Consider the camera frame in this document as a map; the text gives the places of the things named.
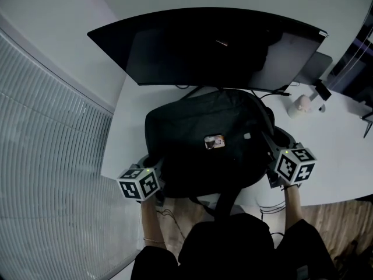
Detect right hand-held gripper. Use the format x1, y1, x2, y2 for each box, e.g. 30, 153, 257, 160
261, 127, 318, 190

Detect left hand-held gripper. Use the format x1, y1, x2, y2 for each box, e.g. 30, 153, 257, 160
116, 155, 166, 207

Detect dark grey backpack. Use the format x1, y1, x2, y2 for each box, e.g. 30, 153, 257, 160
145, 87, 276, 224

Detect person's right forearm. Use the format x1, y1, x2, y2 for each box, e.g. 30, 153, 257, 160
281, 184, 305, 230

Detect person's left forearm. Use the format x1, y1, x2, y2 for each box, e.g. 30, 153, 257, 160
140, 195, 167, 248

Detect pale pink round object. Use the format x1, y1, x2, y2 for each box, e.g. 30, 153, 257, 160
287, 94, 314, 120

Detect white table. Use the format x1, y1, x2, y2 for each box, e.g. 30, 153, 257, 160
100, 68, 373, 208

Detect black device on stand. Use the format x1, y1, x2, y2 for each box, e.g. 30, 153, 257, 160
310, 82, 333, 113

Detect grey laptop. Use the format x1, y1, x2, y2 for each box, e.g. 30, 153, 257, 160
295, 51, 333, 88

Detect white slatted window blinds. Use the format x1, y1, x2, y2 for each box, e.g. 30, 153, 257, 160
0, 27, 143, 280

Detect black angled stand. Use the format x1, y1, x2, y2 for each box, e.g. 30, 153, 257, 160
361, 114, 373, 139

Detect person's black clothing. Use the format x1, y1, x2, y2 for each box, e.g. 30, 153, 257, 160
131, 213, 340, 280

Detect large curved black monitor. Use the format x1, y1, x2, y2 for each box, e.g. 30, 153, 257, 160
86, 6, 330, 92

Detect black monitor cable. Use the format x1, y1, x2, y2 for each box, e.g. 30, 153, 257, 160
252, 82, 301, 100

